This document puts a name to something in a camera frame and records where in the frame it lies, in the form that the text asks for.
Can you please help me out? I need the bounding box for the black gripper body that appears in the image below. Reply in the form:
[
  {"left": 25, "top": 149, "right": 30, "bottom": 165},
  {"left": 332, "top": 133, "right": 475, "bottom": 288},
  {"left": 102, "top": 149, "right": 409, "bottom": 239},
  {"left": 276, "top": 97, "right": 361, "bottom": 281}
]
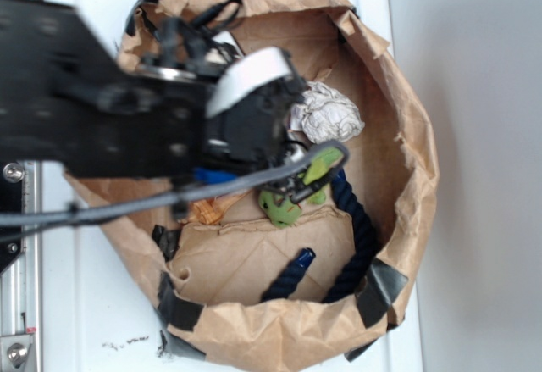
[{"left": 203, "top": 76, "right": 307, "bottom": 169}]

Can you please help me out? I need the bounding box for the white paper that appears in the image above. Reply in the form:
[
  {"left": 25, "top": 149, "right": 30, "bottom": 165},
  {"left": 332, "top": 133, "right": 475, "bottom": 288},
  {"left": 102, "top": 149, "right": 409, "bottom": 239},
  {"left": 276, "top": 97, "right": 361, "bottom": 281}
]
[{"left": 289, "top": 81, "right": 365, "bottom": 144}]

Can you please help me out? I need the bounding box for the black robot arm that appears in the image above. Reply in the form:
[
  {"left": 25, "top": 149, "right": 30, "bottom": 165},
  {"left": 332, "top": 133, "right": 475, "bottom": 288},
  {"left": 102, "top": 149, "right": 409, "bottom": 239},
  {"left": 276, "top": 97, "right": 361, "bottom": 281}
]
[{"left": 1, "top": 0, "right": 306, "bottom": 178}]

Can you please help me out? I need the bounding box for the green plush toy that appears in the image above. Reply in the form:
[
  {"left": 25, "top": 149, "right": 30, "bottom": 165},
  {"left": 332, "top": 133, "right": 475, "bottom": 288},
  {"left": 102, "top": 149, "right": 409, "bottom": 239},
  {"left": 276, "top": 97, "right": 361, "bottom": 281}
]
[{"left": 257, "top": 147, "right": 348, "bottom": 229}]

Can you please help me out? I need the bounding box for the orange spiral seashell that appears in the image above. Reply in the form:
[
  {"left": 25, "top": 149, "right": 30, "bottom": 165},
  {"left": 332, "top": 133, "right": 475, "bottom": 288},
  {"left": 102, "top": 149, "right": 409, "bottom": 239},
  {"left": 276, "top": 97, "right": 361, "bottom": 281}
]
[{"left": 180, "top": 197, "right": 230, "bottom": 225}]

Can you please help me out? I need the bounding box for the brown paper bag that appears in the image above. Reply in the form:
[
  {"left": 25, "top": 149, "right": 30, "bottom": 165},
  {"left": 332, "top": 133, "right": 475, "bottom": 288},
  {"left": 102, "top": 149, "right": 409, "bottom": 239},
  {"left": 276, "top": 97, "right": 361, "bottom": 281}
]
[{"left": 102, "top": 0, "right": 439, "bottom": 371}]

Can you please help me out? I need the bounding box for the dark blue rope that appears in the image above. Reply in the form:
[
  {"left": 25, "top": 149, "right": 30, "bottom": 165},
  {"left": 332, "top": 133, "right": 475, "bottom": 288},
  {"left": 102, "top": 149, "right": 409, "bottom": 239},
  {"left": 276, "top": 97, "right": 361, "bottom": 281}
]
[{"left": 258, "top": 168, "right": 380, "bottom": 304}]

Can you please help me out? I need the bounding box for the grey cable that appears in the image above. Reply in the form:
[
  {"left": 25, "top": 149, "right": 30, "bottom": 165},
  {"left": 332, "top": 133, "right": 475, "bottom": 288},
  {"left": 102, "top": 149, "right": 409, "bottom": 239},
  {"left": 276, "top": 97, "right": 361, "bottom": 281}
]
[{"left": 0, "top": 139, "right": 351, "bottom": 225}]

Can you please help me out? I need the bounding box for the aluminium frame rail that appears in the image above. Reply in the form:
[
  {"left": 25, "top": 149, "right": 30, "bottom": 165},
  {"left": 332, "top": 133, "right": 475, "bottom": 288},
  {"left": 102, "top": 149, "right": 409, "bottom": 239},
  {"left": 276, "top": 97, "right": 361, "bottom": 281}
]
[{"left": 1, "top": 160, "right": 43, "bottom": 371}]

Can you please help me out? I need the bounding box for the metal corner bracket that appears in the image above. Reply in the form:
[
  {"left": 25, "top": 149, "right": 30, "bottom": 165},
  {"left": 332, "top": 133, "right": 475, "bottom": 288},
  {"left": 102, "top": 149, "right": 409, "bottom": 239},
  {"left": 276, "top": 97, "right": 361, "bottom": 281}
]
[{"left": 1, "top": 334, "right": 36, "bottom": 372}]

